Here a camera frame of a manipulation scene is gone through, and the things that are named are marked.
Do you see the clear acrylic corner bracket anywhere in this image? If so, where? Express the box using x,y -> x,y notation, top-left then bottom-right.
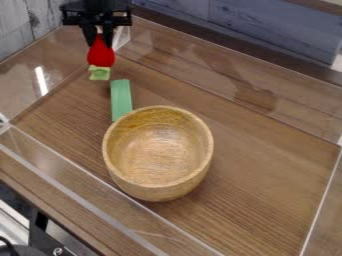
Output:
94,24 -> 131,50

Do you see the green rectangular block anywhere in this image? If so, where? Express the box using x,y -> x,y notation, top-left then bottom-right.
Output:
111,79 -> 132,121

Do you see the wooden bowl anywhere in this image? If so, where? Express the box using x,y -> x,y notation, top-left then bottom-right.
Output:
102,105 -> 214,202

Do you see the black table frame bracket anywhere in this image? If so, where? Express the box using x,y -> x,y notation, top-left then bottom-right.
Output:
28,210 -> 76,256

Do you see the red felt strawberry toy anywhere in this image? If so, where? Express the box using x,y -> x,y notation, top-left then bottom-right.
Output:
85,33 -> 118,82

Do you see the black cable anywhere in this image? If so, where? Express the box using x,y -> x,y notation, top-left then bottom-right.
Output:
0,235 -> 28,256

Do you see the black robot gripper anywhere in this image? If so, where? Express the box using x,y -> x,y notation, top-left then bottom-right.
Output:
59,0 -> 132,48

